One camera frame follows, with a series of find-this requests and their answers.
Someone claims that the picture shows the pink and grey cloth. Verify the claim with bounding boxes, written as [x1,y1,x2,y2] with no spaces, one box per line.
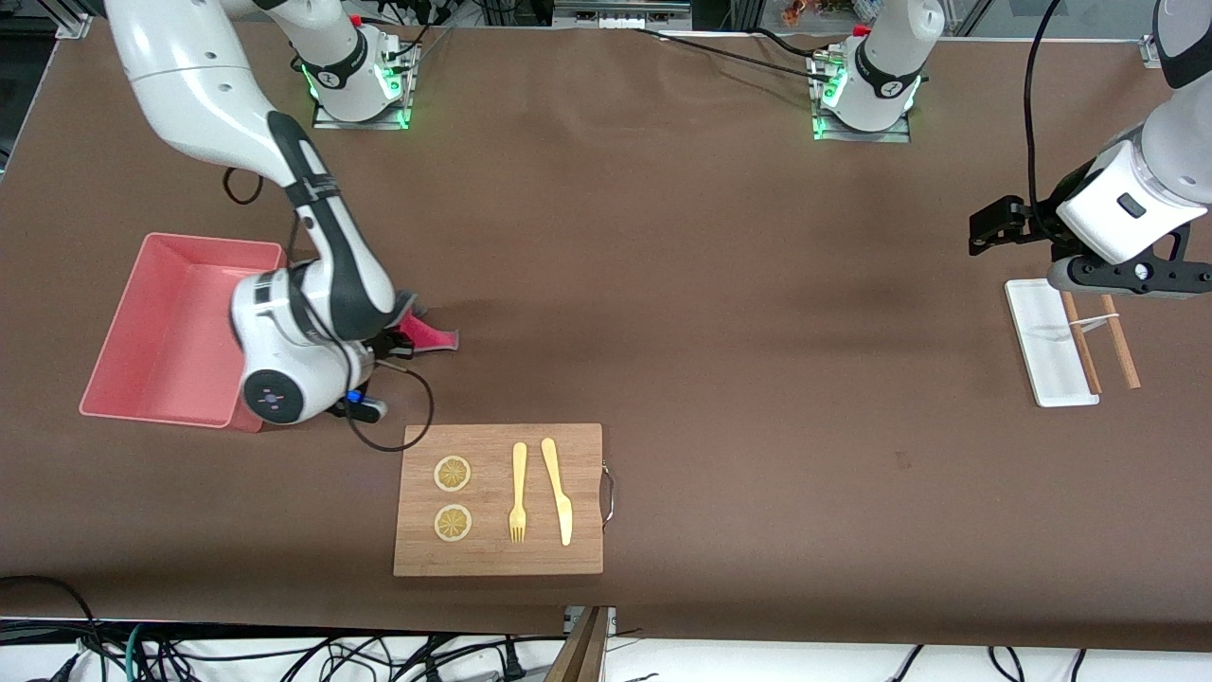
[390,292,461,354]

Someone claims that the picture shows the white rectangular tray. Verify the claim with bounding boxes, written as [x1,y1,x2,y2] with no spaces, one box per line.
[1004,278,1101,408]

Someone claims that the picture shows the yellow plastic fork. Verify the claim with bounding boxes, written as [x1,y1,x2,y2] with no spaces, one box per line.
[508,442,528,545]

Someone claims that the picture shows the yellow plastic knife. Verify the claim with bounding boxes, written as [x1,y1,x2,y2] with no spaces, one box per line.
[541,438,574,547]

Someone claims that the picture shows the pink plastic bin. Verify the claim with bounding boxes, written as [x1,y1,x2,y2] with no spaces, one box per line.
[79,232,287,433]

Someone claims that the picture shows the wooden cutting board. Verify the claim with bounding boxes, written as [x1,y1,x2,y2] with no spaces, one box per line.
[393,423,616,577]

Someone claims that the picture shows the brown wooden plank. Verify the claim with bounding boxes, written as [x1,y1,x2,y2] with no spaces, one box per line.
[544,606,607,682]

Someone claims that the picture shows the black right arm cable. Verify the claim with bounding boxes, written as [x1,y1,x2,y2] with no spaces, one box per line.
[224,166,437,453]

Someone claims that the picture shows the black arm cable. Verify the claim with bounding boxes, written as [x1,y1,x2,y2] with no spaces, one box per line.
[224,166,437,453]
[1023,0,1067,249]

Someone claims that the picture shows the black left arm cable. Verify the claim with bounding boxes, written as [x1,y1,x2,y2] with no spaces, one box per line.
[1023,0,1067,249]

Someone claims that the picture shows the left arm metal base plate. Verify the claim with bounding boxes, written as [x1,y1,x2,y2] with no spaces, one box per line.
[811,52,913,144]

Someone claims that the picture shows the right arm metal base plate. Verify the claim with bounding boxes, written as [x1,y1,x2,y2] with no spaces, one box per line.
[312,33,418,131]

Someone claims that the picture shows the black cable on table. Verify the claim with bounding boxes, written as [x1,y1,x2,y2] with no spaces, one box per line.
[630,27,839,81]

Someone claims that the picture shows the grey metal frame device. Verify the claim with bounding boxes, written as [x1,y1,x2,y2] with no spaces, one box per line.
[554,0,692,29]

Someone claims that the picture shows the black floor cable loop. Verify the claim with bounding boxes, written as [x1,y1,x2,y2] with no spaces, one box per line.
[0,575,105,682]

